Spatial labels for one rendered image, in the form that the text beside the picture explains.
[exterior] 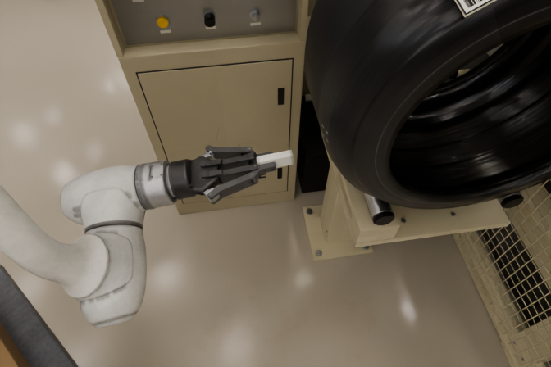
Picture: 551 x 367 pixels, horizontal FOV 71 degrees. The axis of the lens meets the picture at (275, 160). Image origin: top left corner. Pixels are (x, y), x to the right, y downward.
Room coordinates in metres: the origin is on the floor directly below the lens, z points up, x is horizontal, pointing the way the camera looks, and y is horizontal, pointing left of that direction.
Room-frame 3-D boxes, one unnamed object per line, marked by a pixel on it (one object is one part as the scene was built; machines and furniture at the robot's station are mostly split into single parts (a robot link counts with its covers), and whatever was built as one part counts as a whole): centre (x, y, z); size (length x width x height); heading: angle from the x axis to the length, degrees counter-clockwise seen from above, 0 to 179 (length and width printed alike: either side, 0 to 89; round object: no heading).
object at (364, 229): (0.56, -0.20, 0.83); 0.36 x 0.09 x 0.06; 8
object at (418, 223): (0.58, -0.33, 0.80); 0.37 x 0.36 x 0.02; 98
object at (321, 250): (0.83, -0.28, 0.01); 0.27 x 0.27 x 0.02; 8
